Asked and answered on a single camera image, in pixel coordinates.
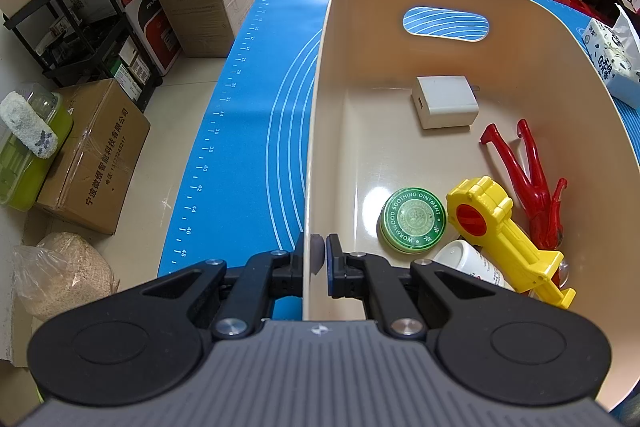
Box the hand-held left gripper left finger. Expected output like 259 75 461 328
139 231 306 341

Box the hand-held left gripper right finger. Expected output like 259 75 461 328
325 234 497 339

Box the green round ointment tin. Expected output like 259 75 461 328
378 187 447 254

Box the white cylindrical bottle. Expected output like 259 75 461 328
432 239 516 293

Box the cream plastic bin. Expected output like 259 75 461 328
302 0 640 410

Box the yellow plastic toy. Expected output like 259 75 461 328
446 176 577 310

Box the white charger block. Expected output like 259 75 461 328
411 76 482 130

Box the red plastic toy figure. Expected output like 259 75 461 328
480 119 568 253

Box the blue silicone mat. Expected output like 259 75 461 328
157 0 640 427

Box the clear bag of grain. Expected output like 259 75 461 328
12 231 121 320

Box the brown printed cardboard box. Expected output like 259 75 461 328
35 78 152 235

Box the plastic-wrapped cardboard box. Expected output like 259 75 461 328
150 0 271 58

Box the red white appliance box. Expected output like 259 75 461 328
102 0 182 75

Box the green plastic container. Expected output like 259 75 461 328
0 89 73 210

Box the black utility cart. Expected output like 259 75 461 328
2 0 163 112

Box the grey fluffy roller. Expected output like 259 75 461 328
0 91 60 158

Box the white tissue pack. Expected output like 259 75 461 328
582 4 640 110

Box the red basket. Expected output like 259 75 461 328
555 0 601 15

